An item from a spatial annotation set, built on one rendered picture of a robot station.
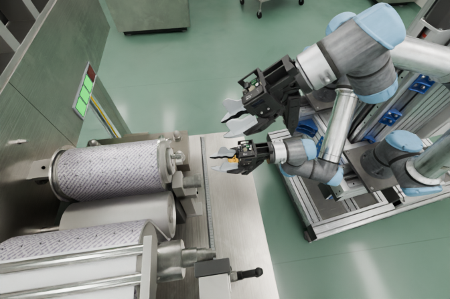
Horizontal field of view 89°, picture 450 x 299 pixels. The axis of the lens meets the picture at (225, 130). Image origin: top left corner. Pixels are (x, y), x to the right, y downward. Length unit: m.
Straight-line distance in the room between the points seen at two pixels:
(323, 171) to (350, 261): 1.18
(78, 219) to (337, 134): 0.83
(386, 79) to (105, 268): 0.55
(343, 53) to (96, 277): 0.49
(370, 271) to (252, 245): 1.26
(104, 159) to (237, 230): 0.54
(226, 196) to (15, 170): 0.65
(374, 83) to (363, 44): 0.10
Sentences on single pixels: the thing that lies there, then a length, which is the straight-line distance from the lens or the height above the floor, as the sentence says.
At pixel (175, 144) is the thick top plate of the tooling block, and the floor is 1.03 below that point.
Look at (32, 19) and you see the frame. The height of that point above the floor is 1.46.
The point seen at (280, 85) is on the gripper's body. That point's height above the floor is 1.52.
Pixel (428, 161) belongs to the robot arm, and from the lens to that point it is 1.01.
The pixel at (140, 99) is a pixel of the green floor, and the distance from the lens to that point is 2.64.
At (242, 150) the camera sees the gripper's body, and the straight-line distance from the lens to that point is 0.76.
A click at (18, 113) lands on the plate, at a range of 0.75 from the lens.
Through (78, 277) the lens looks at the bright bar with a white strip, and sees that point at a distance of 0.42.
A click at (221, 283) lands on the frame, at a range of 0.37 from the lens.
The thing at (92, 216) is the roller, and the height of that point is 1.23.
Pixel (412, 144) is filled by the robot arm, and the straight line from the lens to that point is 1.15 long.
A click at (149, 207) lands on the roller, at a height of 1.23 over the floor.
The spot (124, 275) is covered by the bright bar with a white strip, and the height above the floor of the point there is 1.45.
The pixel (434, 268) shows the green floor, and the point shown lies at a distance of 2.30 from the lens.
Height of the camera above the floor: 1.81
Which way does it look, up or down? 55 degrees down
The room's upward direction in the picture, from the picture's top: straight up
